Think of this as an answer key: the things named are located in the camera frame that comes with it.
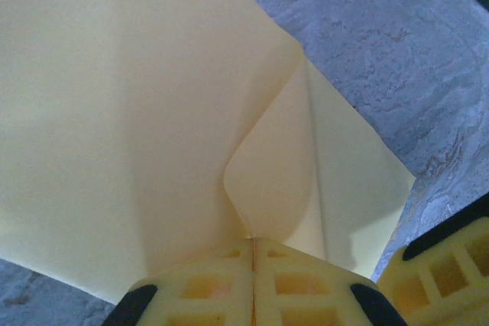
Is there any yellow square paper sheet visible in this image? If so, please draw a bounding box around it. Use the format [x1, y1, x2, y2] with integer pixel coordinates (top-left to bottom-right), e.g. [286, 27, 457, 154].
[0, 0, 416, 304]

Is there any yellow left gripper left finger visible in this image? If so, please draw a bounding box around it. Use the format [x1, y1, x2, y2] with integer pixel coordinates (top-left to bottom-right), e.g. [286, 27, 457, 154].
[102, 239, 254, 326]

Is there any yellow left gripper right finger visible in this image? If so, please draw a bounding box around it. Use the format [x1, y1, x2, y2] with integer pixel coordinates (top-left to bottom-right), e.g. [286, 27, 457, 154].
[253, 237, 408, 326]

